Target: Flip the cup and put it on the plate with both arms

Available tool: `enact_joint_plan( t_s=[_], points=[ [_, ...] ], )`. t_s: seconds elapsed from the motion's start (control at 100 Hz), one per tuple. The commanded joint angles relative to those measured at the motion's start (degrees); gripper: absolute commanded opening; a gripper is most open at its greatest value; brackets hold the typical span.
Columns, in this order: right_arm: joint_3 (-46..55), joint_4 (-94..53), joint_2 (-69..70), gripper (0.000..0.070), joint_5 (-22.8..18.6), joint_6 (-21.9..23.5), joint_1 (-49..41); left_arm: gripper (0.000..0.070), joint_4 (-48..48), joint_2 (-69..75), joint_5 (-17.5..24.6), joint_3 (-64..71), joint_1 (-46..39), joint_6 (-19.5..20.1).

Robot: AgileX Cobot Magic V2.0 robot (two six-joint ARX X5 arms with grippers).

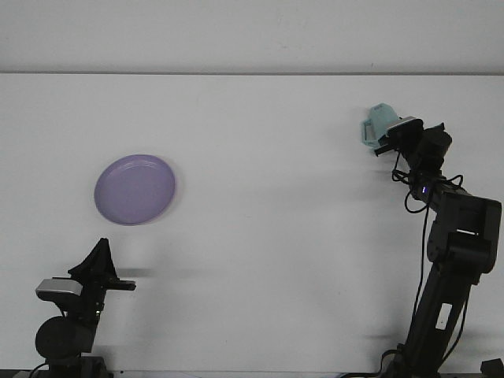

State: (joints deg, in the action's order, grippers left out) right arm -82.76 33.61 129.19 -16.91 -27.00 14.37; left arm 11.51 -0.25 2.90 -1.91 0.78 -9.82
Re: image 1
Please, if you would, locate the pale blue hexagonal cup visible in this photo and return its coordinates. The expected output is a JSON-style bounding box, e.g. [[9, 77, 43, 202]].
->
[[361, 102, 399, 153]]

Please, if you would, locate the pale purple round plate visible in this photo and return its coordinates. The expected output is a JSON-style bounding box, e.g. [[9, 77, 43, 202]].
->
[[93, 153, 178, 227]]

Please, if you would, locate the thin dark loose cable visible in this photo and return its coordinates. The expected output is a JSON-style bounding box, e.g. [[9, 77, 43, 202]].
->
[[318, 371, 375, 378]]

